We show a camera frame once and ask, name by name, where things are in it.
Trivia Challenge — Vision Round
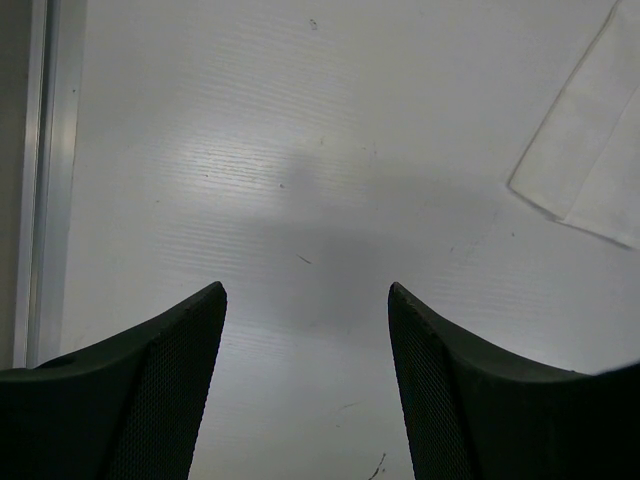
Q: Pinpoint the white pleated skirt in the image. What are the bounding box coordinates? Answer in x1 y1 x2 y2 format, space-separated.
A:
509 1 639 249

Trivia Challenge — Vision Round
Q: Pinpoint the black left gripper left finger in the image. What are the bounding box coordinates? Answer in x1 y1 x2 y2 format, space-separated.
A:
1 282 227 479

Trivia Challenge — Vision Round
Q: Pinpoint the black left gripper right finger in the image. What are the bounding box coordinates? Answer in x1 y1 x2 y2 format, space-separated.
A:
388 283 639 479

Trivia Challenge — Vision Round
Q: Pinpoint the aluminium table edge rail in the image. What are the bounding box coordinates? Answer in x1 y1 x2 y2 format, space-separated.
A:
12 0 87 368

